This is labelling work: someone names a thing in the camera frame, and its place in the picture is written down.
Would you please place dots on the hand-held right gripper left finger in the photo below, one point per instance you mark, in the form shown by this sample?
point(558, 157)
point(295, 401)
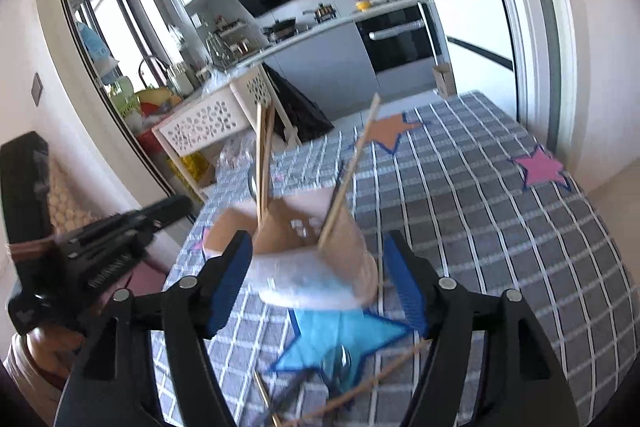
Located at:
point(230, 279)

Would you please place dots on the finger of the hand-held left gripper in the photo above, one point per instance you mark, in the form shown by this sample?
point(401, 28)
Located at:
point(165, 209)

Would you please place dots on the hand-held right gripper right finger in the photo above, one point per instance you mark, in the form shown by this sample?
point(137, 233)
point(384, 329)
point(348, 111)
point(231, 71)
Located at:
point(405, 282)

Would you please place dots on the white plastic utensil holder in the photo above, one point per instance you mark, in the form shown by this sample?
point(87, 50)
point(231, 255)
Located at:
point(310, 277)

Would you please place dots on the black spoon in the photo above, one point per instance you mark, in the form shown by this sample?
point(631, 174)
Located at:
point(292, 399)
point(345, 364)
point(252, 184)

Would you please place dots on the wooden chopstick with blue pattern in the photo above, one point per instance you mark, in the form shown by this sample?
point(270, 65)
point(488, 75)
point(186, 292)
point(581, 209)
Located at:
point(267, 399)

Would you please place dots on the person's left hand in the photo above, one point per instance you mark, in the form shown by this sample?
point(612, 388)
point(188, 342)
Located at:
point(35, 357)

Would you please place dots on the yellow packages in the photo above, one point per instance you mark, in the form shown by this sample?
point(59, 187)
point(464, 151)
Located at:
point(195, 167)

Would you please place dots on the bag of white puffed snacks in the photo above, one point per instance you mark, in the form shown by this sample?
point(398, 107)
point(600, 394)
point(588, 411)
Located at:
point(62, 202)

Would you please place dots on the white perforated rolling cart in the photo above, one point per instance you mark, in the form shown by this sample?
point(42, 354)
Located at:
point(200, 127)

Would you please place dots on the clear plastic bag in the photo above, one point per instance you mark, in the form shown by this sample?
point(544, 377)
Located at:
point(240, 152)

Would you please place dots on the grey checked star tablecloth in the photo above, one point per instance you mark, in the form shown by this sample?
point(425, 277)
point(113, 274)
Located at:
point(475, 217)

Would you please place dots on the yellow basin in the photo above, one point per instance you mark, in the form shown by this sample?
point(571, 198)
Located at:
point(152, 97)

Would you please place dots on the metal kitchen faucet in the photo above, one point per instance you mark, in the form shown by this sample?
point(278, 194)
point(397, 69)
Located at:
point(150, 63)

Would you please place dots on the black bag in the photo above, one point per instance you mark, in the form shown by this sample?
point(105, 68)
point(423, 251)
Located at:
point(300, 107)

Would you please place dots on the light blue hanging cloth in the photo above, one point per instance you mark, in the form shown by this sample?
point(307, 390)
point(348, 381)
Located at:
point(92, 42)

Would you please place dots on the small cardboard box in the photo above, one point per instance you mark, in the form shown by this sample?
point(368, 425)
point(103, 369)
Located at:
point(443, 79)

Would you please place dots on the black wok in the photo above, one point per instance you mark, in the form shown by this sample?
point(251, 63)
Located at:
point(280, 29)

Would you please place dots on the black built-in oven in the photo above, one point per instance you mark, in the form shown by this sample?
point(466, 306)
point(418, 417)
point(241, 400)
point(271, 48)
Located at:
point(395, 42)

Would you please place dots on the small copper pot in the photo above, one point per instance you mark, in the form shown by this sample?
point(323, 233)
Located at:
point(324, 12)

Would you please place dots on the white refrigerator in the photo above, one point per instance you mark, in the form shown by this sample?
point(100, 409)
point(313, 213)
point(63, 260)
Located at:
point(465, 22)

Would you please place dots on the yellow bowl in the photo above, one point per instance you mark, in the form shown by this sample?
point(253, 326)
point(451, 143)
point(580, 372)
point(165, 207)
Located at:
point(364, 5)

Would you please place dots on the grey wall switch panel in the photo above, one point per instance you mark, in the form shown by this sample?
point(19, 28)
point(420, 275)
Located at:
point(36, 88)

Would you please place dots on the white sliding door frame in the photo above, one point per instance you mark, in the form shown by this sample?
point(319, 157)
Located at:
point(540, 32)

